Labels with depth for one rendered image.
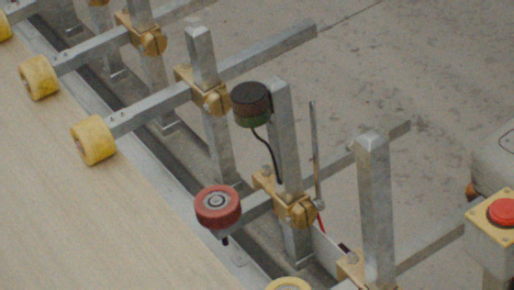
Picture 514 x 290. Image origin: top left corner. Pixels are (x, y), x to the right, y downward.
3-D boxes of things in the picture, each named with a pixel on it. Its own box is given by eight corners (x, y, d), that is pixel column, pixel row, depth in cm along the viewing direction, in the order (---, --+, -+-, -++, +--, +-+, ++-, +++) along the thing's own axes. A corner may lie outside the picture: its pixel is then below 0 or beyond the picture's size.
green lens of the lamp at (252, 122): (258, 98, 162) (256, 88, 161) (278, 117, 158) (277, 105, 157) (227, 115, 160) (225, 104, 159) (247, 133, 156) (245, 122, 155)
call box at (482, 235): (504, 228, 126) (507, 184, 121) (544, 260, 121) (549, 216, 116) (463, 255, 123) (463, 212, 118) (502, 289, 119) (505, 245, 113)
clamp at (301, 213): (276, 181, 184) (273, 161, 181) (319, 221, 175) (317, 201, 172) (251, 195, 183) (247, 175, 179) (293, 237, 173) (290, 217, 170)
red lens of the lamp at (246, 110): (255, 86, 160) (253, 75, 159) (276, 105, 156) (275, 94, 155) (224, 103, 158) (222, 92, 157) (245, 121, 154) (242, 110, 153)
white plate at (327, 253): (281, 222, 193) (275, 185, 187) (364, 304, 176) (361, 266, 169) (279, 224, 193) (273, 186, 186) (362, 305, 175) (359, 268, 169)
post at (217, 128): (236, 206, 209) (199, 16, 178) (245, 216, 207) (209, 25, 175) (222, 214, 208) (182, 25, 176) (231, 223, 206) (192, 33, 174)
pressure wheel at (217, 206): (232, 220, 182) (223, 174, 174) (256, 245, 176) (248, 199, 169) (195, 241, 179) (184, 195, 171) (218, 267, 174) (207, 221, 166)
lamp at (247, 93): (271, 173, 173) (254, 75, 159) (289, 191, 169) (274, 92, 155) (242, 189, 171) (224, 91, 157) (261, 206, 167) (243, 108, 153)
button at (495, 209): (506, 201, 119) (507, 191, 118) (530, 219, 117) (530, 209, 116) (481, 217, 118) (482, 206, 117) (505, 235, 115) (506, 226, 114)
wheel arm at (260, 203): (400, 126, 191) (399, 108, 189) (411, 134, 189) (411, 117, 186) (208, 233, 176) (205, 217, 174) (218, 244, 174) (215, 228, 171)
